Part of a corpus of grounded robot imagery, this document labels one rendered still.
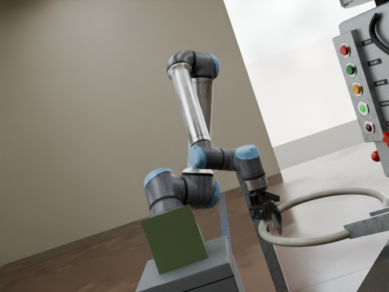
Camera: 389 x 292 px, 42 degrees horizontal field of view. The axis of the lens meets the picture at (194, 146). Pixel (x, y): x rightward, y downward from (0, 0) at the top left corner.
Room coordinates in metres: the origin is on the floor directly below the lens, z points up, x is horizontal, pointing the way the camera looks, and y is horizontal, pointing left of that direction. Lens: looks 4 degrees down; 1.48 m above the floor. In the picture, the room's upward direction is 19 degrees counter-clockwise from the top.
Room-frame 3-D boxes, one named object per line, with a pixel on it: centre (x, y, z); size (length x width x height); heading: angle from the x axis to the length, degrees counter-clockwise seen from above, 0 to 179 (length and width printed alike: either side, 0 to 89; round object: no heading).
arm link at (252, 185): (1.98, -0.19, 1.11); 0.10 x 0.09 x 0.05; 49
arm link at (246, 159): (1.98, -0.18, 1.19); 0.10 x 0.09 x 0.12; 25
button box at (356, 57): (1.27, -0.45, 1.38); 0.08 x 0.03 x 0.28; 19
